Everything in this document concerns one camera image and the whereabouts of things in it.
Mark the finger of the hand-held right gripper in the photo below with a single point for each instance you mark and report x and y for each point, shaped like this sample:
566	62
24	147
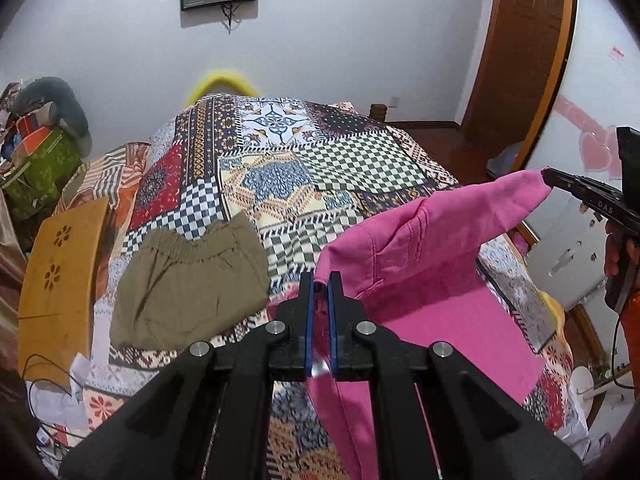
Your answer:
585	191

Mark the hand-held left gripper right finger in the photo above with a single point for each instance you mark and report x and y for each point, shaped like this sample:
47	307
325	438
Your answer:
333	330

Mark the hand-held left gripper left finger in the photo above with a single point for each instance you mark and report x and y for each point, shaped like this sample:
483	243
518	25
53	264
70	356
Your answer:
310	325

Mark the pink pants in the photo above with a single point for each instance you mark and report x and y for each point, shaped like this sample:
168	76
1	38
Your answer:
425	260

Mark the person's right hand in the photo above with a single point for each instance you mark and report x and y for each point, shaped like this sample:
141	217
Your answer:
615	255

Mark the pink heart sticker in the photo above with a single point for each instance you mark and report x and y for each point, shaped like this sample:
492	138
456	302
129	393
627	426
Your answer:
595	149

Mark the grey cloth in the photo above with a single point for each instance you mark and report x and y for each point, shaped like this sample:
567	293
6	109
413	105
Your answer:
505	161

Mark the yellow blanket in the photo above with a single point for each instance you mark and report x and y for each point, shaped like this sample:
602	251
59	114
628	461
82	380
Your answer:
556	312

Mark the olive green shorts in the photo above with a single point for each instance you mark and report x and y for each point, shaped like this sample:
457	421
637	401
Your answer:
190	285

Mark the brown wooden door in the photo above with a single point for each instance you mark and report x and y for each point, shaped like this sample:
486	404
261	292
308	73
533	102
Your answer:
520	60

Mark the patchwork printed blanket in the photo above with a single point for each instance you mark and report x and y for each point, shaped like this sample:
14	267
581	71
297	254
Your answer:
350	170

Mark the white round object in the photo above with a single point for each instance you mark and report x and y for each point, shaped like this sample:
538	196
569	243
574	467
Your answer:
586	381

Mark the bamboo lap board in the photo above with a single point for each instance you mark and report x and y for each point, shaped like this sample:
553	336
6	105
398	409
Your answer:
60	300

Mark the white crumpled paper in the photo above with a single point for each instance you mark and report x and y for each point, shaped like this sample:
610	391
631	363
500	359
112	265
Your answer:
65	395

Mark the yellow plush item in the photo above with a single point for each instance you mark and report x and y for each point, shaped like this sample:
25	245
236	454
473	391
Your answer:
220	79

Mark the green patterned bag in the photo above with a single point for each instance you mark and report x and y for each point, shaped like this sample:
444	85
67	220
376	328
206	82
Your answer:
45	170

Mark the orange striped cloth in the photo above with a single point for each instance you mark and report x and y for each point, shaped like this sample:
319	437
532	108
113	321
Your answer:
32	132

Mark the white wall outlet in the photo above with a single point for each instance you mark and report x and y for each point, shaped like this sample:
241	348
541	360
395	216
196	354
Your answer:
394	101

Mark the wooden bed post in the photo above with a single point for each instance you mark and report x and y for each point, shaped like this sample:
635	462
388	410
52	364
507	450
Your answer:
378	111

